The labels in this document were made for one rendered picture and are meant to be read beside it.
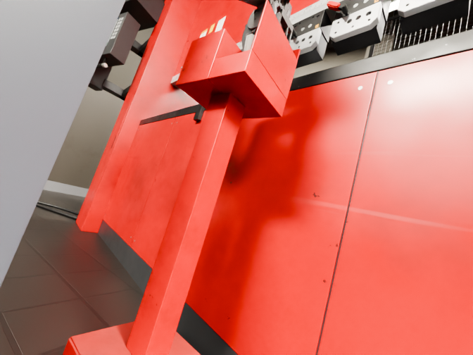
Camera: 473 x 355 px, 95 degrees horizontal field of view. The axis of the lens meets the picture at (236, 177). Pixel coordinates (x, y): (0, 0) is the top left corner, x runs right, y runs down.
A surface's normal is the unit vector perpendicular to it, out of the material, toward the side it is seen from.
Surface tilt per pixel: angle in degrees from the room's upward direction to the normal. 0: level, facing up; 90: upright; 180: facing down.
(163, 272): 90
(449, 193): 90
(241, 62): 90
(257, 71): 90
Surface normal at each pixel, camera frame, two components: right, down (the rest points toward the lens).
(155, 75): 0.68, 0.09
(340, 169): -0.67, -0.31
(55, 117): 0.83, 0.17
